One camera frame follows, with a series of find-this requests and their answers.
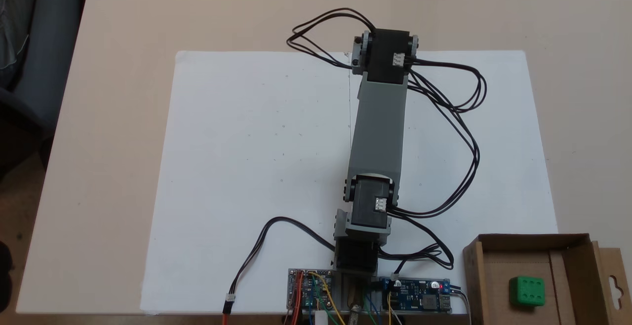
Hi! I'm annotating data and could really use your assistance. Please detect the green dice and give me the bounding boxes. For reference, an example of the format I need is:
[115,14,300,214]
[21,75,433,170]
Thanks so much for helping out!
[509,275,547,309]

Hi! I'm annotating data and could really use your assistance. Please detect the white paper sheet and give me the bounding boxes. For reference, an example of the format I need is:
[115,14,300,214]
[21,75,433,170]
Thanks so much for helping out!
[346,50,559,315]
[140,50,352,315]

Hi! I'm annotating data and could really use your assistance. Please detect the controller circuit board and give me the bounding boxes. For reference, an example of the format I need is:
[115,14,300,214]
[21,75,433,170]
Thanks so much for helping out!
[288,268,337,312]

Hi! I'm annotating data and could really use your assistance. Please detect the blue power circuit board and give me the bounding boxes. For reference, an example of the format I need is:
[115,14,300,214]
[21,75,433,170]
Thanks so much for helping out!
[379,277,452,313]

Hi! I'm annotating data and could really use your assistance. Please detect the brown cardboard box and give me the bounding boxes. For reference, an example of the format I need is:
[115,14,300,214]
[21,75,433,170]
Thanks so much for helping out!
[463,233,632,325]

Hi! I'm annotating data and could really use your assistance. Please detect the grey upholstered chair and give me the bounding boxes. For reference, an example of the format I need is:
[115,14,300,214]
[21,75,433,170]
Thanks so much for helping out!
[0,0,93,177]

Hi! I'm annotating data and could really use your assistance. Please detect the black motor cable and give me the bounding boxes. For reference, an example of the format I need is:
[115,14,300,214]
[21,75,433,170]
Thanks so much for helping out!
[390,57,488,218]
[286,7,377,70]
[378,214,455,281]

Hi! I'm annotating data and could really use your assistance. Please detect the black cable with white connector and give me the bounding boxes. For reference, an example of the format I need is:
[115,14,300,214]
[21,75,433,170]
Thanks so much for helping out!
[221,216,342,325]

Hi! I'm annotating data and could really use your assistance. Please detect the yellow wire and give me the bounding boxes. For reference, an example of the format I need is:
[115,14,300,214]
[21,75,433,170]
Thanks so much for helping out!
[307,271,361,325]

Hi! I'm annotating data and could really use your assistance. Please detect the red orange wire bundle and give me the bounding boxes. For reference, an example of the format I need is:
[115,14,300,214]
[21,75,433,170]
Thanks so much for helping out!
[284,272,304,325]

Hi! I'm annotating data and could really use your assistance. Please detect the grey white cable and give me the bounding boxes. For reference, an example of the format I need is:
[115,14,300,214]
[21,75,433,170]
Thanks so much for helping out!
[452,288,474,325]

